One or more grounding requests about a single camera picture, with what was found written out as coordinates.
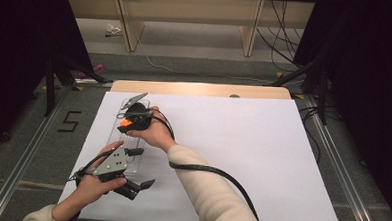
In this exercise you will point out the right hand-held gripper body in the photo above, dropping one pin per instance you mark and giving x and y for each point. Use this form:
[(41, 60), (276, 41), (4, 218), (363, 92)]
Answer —
[(142, 119)]

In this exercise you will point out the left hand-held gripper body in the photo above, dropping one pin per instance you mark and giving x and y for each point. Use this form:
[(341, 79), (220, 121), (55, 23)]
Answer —
[(113, 163)]

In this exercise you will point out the orange ball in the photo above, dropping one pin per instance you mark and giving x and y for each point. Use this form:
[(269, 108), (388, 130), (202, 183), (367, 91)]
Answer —
[(126, 122)]

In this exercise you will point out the clear plastic tray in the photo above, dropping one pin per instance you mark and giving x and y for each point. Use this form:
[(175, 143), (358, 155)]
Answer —
[(133, 141)]

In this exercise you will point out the person's right hand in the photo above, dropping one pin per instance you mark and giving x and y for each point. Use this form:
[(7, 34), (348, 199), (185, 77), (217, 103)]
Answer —
[(158, 134)]

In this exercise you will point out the person's left hand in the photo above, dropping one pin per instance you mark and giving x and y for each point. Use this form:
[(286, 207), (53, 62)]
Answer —
[(88, 189)]

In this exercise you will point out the yellow tape piece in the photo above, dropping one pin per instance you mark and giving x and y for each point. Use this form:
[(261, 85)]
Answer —
[(279, 74), (298, 96), (79, 88)]

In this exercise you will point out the pink object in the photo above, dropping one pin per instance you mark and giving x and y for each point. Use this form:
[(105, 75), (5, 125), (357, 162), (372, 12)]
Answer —
[(98, 69)]

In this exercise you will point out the wooden table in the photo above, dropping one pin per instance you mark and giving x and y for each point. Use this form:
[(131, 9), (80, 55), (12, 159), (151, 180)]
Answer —
[(185, 89)]

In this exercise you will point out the black metal stand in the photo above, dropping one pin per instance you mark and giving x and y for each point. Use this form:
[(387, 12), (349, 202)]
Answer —
[(313, 79), (53, 81)]

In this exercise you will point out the white crumpled object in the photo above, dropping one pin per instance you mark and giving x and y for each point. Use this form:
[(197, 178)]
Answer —
[(112, 29)]

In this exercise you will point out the white sheet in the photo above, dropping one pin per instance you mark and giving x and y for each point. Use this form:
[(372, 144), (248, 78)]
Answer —
[(248, 153)]

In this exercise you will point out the beige wooden shelf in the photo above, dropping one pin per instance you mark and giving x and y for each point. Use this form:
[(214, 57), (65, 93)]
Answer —
[(188, 10)]

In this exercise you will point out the dark curtain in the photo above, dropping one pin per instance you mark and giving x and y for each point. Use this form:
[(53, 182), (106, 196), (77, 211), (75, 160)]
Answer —
[(19, 49), (368, 81)]

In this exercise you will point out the metal floor rail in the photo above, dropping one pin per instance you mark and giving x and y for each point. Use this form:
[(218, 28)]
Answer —
[(345, 170), (18, 169)]

